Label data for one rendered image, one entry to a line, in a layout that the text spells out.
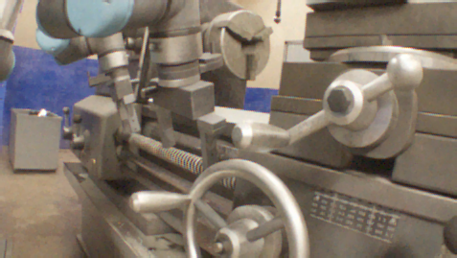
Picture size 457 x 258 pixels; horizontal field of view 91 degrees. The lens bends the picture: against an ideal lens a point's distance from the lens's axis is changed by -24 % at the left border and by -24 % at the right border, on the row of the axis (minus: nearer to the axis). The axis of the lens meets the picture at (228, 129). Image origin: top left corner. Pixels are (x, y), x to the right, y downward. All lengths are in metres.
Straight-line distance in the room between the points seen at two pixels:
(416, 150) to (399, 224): 0.08
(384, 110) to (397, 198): 0.10
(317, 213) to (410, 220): 0.11
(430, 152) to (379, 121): 0.08
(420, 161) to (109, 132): 0.91
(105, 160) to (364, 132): 0.89
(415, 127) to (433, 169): 0.05
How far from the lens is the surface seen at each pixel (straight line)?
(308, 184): 0.36
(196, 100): 0.47
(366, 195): 0.32
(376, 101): 0.26
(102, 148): 1.01
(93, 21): 0.38
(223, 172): 0.34
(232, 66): 0.97
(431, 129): 0.31
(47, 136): 2.93
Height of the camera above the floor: 0.84
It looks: 3 degrees down
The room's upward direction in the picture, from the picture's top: 9 degrees clockwise
